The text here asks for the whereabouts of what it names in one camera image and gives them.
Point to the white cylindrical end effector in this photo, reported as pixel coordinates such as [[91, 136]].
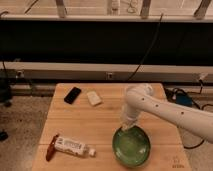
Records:
[[127, 125]]

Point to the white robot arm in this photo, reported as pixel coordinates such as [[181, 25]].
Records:
[[138, 98]]

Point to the clear plastic cup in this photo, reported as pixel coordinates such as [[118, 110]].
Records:
[[128, 88]]

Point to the white soap bar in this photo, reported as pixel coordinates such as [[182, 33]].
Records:
[[94, 98]]

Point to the blue device on floor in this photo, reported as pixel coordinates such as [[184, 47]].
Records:
[[183, 100]]

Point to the black smartphone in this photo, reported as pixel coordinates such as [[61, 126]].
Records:
[[72, 95]]

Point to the red brown tool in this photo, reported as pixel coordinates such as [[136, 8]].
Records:
[[51, 148]]

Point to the dark object at left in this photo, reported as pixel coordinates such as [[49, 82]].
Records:
[[5, 93]]

